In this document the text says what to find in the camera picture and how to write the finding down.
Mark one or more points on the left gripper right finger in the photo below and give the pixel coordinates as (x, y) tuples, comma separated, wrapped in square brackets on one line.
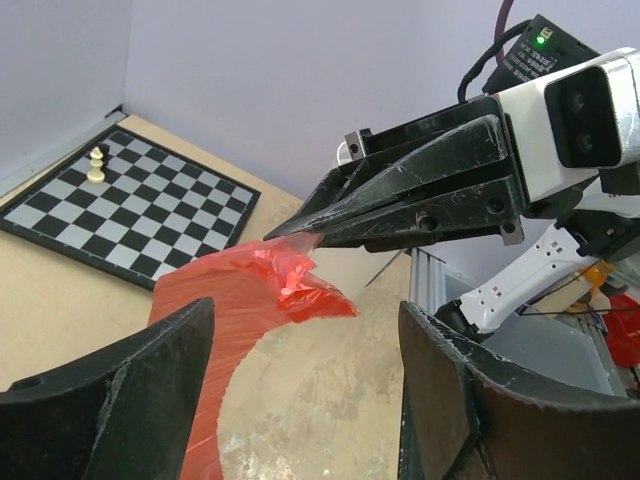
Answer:
[(478, 415)]

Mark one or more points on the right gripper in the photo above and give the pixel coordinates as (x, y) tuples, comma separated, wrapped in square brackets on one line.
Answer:
[(449, 176)]

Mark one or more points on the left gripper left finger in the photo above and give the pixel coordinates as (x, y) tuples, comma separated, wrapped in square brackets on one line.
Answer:
[(124, 411)]

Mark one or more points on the red trash bag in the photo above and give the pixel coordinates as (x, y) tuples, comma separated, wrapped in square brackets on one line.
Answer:
[(256, 287)]

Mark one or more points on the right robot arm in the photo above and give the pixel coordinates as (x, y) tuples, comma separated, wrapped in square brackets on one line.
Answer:
[(585, 225)]

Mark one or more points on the black white chessboard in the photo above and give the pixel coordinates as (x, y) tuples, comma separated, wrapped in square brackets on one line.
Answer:
[(156, 211)]

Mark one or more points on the white chess piece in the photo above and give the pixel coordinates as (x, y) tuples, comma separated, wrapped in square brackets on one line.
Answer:
[(96, 162)]

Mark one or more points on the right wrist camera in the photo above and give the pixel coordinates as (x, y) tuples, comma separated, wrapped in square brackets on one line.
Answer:
[(578, 123)]

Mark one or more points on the aluminium front rail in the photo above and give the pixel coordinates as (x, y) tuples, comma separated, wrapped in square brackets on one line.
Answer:
[(432, 282)]

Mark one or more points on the red bag outside enclosure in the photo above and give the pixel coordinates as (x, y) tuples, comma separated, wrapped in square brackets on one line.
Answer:
[(622, 323)]

